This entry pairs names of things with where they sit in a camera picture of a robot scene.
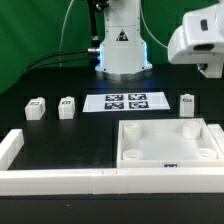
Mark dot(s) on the white square tabletop tray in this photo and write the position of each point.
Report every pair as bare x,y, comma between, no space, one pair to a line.
164,143

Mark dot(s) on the white sheet with AprilTags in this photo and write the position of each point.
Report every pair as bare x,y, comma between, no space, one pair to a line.
126,102

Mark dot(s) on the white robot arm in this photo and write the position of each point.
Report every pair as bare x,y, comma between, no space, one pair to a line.
198,40

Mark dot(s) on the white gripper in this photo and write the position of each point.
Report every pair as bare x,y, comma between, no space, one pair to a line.
211,70

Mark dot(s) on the white U-shaped obstacle fence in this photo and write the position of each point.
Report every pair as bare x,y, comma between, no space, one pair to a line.
108,181

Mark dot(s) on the black camera pole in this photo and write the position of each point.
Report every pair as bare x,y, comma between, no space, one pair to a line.
94,34

